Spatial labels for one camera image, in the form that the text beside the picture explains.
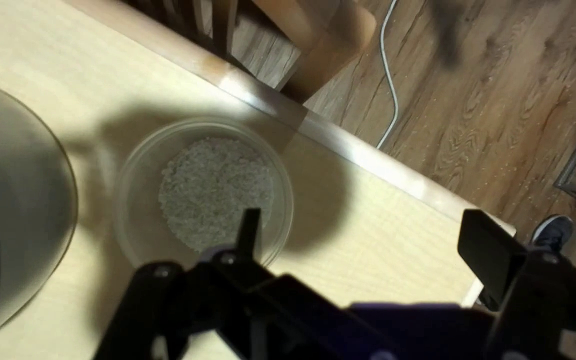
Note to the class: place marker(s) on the wooden chair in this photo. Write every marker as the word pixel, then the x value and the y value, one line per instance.
pixel 327 32

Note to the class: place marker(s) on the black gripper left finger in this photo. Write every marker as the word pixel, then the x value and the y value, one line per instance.
pixel 249 233

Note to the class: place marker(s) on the white metal pot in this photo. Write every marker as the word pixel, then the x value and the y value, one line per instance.
pixel 37 204

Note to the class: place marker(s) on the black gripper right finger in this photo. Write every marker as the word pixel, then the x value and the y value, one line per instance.
pixel 496 260

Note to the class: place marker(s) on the wooden table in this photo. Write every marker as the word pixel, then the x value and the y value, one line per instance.
pixel 367 228

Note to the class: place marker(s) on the blue sneaker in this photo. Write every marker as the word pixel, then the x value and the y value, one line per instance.
pixel 553 233

